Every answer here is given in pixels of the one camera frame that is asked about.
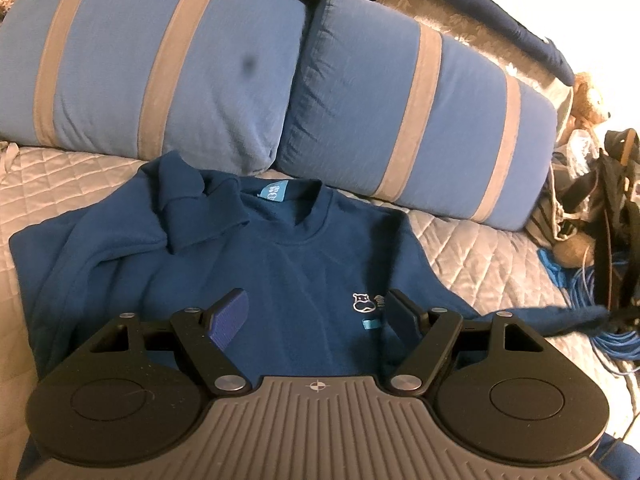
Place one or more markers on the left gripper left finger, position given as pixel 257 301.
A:
pixel 136 389

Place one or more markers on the blue striped pillow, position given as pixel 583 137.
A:
pixel 386 107
pixel 209 79

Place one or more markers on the navy garment on headboard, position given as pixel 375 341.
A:
pixel 540 50

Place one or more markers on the dark blue sweatshirt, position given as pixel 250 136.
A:
pixel 315 264

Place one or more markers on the left blue striped pillow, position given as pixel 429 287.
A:
pixel 209 79

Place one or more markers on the right blue striped pillow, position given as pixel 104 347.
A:
pixel 386 107

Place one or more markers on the black bag with straps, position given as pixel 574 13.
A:
pixel 587 213

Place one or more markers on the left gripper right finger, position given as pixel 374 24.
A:
pixel 496 387

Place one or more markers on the grey quilted bedspread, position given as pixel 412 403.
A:
pixel 488 268

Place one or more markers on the brown teddy bear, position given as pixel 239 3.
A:
pixel 588 107

